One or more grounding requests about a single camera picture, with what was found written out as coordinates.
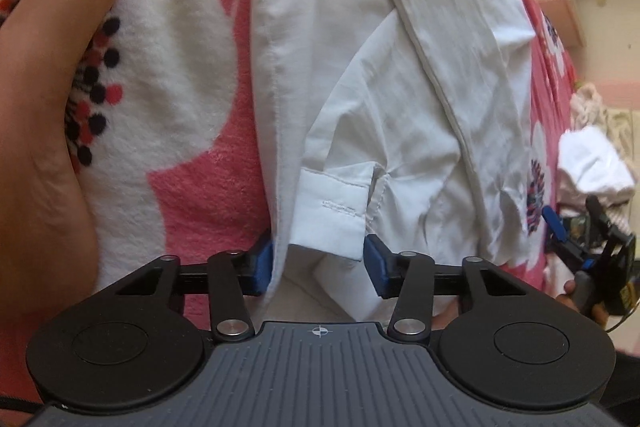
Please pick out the person's right hand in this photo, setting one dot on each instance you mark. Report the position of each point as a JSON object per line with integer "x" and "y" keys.
{"x": 570, "y": 289}

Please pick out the white crumpled cloth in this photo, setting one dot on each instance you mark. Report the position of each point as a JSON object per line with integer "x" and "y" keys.
{"x": 595, "y": 162}

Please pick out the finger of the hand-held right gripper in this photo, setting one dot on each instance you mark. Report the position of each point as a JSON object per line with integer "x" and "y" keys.
{"x": 590, "y": 266}
{"x": 555, "y": 224}

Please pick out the pink floral blanket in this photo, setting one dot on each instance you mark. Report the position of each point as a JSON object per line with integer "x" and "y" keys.
{"x": 200, "y": 217}

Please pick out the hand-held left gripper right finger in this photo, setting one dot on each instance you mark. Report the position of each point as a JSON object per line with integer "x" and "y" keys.
{"x": 377, "y": 267}

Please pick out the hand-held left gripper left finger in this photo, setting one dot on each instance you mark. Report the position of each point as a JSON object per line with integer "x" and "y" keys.
{"x": 263, "y": 267}

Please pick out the white shirt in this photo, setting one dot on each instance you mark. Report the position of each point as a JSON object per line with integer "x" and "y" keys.
{"x": 375, "y": 82}

